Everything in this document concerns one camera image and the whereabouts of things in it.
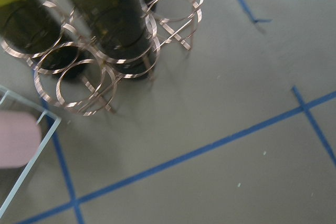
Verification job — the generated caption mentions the pink cup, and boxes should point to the pink cup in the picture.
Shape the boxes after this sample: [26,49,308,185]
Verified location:
[1,110,41,169]

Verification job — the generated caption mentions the copper wire bottle rack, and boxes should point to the copper wire bottle rack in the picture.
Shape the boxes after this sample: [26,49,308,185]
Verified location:
[1,0,204,116]

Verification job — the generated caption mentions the white wire cup rack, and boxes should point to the white wire cup rack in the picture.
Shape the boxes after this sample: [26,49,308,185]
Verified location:
[1,86,61,215]

